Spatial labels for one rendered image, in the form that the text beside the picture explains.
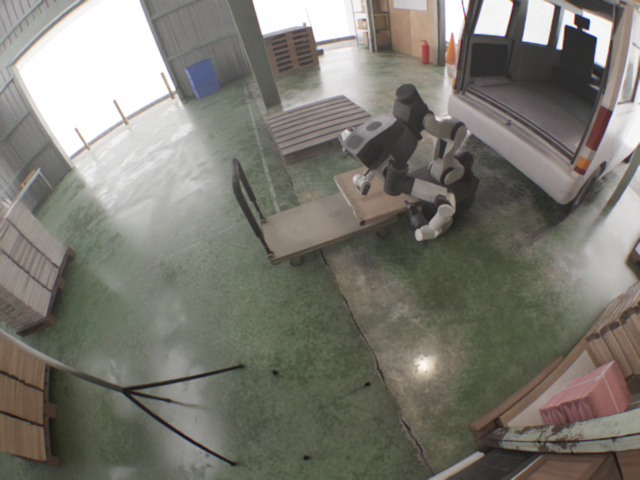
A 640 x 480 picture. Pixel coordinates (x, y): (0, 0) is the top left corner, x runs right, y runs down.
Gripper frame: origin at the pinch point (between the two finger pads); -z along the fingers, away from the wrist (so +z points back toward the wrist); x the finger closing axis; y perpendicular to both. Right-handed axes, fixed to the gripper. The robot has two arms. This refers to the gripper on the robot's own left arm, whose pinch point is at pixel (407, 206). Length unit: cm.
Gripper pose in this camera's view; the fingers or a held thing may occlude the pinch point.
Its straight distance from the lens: 163.5
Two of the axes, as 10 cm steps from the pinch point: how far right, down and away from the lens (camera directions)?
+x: 1.7, 6.1, 7.7
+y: 9.4, -3.3, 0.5
